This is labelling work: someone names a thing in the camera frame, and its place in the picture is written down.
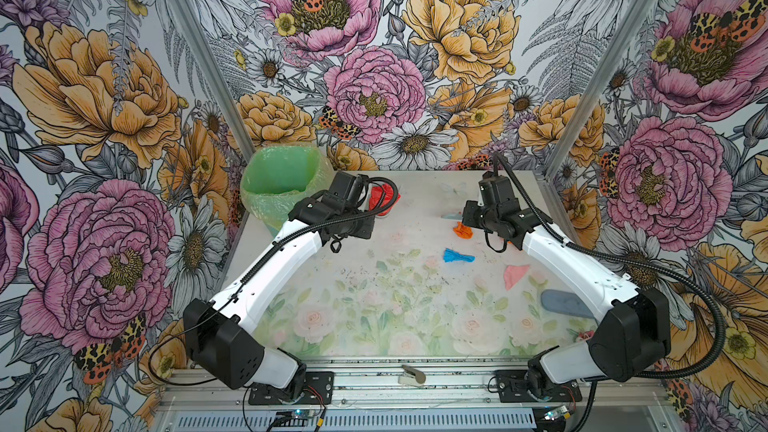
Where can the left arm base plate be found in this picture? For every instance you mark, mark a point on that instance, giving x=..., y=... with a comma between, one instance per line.
x=311, y=388

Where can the beige clip on rail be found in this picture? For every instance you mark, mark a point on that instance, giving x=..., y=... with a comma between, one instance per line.
x=411, y=376

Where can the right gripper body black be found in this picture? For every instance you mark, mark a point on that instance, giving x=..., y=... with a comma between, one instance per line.
x=480, y=217

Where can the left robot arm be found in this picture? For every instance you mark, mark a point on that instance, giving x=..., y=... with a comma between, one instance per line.
x=218, y=333

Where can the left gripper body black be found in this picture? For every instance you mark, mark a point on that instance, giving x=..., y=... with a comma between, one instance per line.
x=359, y=226

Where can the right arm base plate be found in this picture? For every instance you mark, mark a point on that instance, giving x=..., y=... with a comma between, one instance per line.
x=516, y=386

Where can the pink paper scrap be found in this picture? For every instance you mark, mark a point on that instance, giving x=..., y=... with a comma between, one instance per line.
x=513, y=274

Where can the red paper scrap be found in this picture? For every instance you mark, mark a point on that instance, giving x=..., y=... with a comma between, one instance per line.
x=380, y=196

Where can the grey-blue hand brush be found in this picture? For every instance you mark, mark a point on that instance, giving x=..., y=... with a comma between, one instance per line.
x=452, y=216

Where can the aluminium rail frame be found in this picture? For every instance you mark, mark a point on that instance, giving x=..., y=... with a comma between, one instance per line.
x=368, y=397

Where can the blue-grey oval case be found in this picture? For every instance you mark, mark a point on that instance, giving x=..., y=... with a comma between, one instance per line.
x=564, y=303

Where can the blue paper scrap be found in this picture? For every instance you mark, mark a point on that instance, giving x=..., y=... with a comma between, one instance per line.
x=451, y=256

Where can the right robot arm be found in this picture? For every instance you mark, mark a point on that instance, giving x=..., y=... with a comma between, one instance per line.
x=633, y=326

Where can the green bin with bag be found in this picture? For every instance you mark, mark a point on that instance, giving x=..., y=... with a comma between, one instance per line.
x=279, y=176

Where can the grey-blue dustpan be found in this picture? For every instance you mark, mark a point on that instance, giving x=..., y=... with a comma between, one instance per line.
x=384, y=211

